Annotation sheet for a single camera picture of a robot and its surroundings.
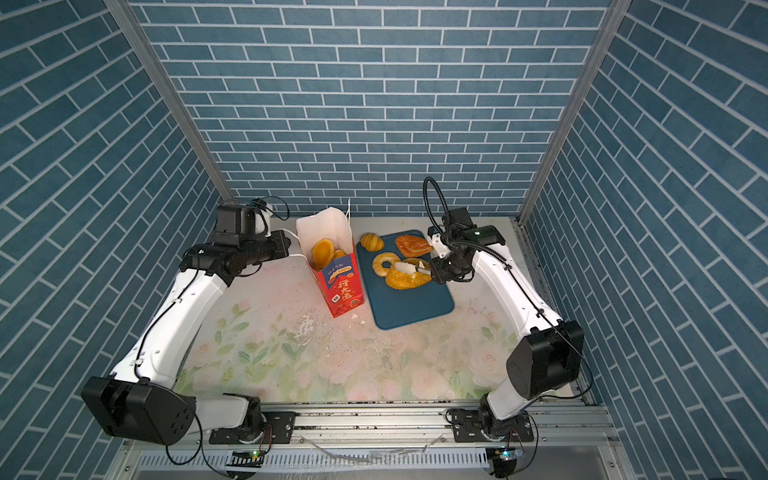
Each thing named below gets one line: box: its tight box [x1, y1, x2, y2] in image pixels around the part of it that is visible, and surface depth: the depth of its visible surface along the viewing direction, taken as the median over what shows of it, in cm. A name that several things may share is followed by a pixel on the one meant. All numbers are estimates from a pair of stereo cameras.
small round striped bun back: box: [360, 232, 385, 252], surface depth 110 cm
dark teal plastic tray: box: [356, 236, 454, 330], surface depth 98 cm
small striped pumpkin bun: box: [312, 238, 335, 269], surface depth 96 cm
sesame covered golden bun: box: [385, 258, 432, 290], surface depth 98 cm
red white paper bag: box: [296, 207, 364, 319], surface depth 89 cm
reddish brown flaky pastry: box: [395, 234, 434, 258], surface depth 110 cm
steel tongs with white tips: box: [415, 260, 433, 276], surface depth 86 cm
